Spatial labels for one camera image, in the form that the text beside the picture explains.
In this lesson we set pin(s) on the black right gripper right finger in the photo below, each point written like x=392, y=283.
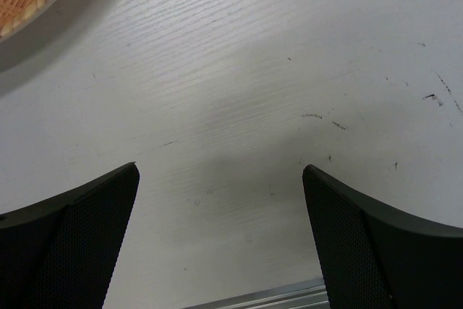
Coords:
x=373, y=255

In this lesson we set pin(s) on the aluminium table edge rail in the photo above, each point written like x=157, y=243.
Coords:
x=307, y=294

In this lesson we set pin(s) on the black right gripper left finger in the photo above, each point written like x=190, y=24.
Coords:
x=61, y=252

